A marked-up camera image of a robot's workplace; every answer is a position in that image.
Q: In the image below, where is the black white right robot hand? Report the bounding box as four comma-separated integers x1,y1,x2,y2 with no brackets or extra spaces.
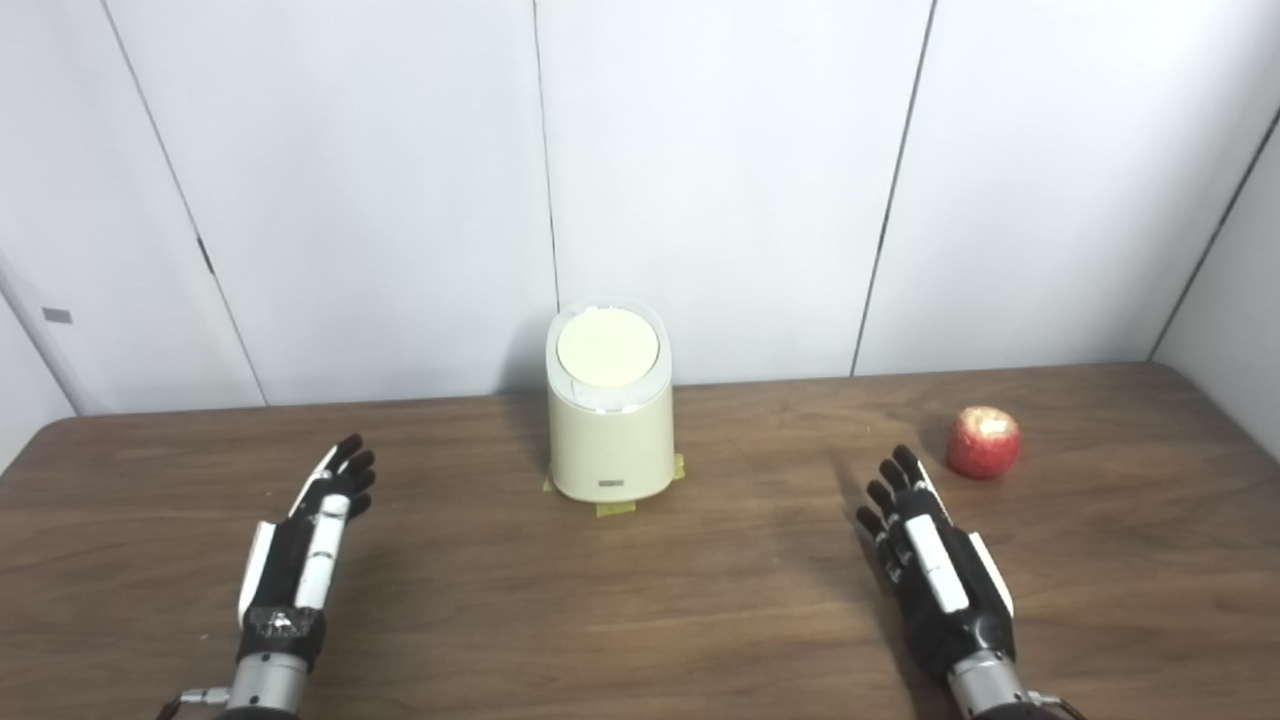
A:
855,445,1017,681

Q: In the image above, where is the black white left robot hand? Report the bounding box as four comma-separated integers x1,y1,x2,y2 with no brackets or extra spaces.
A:
236,433,378,669

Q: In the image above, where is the red apple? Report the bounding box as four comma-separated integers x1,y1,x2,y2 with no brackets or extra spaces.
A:
946,405,1022,480

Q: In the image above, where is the round cream bin lid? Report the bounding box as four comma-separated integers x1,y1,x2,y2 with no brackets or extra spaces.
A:
556,307,661,389

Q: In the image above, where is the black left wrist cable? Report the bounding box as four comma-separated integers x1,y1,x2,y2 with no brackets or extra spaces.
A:
155,686,233,720

